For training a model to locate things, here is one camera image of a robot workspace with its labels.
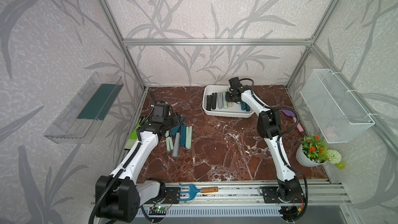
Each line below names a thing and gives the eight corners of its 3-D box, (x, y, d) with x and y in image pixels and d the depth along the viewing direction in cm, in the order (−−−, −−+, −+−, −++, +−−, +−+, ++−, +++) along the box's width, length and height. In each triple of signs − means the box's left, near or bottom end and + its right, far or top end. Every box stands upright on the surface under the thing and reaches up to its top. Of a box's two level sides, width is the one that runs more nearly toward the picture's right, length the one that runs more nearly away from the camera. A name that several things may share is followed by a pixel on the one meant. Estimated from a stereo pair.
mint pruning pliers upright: (185, 149, 91) (185, 147, 89) (186, 128, 100) (186, 126, 98) (191, 148, 91) (191, 147, 89) (192, 128, 100) (191, 126, 98)
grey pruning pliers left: (173, 156, 87) (172, 155, 85) (176, 134, 96) (175, 132, 94) (177, 156, 87) (176, 155, 85) (180, 134, 96) (179, 132, 94)
